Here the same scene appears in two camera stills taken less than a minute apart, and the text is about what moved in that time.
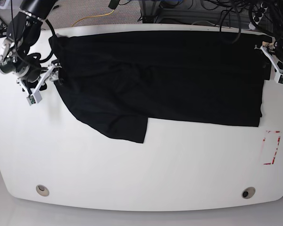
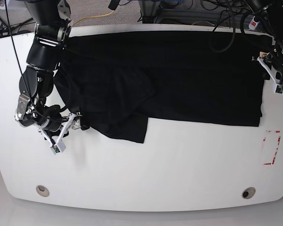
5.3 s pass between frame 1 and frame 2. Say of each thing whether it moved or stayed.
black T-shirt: stayed
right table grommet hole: stayed
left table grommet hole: stayed
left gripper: moved
